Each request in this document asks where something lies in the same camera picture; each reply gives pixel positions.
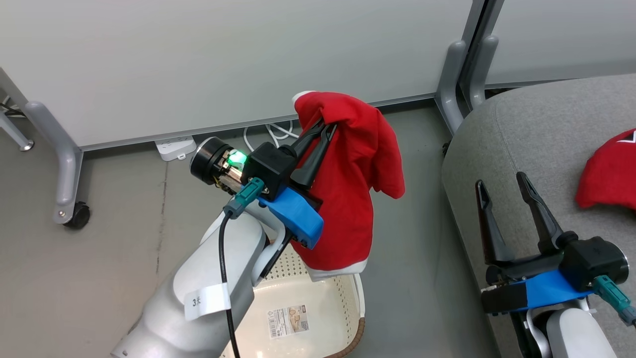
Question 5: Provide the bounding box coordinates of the grey fabric sofa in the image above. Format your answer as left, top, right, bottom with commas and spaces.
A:
441, 74, 636, 358

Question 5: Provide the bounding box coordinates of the cream plastic laundry basket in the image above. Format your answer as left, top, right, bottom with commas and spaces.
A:
221, 243, 366, 358

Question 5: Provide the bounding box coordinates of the small white partition panel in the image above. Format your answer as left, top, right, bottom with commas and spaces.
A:
484, 0, 636, 89

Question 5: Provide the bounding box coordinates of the coiled white cable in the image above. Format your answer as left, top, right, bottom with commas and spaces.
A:
242, 119, 302, 153

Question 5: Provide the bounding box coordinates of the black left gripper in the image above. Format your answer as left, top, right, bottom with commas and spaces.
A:
190, 119, 338, 196

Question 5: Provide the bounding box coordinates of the black caster wheel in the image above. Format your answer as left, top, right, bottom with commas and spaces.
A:
63, 201, 92, 231

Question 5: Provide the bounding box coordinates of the white cable label tag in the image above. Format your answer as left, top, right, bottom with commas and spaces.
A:
183, 282, 232, 322

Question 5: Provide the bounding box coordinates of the printed sticker in basket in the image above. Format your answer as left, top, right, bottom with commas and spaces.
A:
267, 304, 310, 340

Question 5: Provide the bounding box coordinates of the white power strip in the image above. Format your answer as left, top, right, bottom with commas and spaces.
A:
155, 135, 197, 163

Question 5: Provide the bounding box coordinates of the teal cable connector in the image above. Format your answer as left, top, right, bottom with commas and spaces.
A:
223, 177, 266, 220
592, 274, 636, 327

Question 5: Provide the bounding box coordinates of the red garment with white mark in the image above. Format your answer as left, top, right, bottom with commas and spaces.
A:
575, 128, 636, 212

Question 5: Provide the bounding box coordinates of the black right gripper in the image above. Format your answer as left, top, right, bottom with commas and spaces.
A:
475, 172, 630, 292

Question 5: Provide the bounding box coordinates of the red garment with white hem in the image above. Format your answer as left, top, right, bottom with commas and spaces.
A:
291, 90, 406, 282

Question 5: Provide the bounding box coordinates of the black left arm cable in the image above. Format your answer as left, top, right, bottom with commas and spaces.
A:
218, 211, 242, 358

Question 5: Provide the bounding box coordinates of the teal right cable connector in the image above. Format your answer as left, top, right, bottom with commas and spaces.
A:
592, 274, 636, 327

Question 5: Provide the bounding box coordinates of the teal left cable connector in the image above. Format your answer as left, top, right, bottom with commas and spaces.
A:
223, 177, 266, 220

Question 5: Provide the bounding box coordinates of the large white partition panel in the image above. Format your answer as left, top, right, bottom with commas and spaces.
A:
0, 0, 485, 153

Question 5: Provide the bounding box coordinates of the grey partition foot with caster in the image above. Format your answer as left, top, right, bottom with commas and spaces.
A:
23, 100, 84, 226

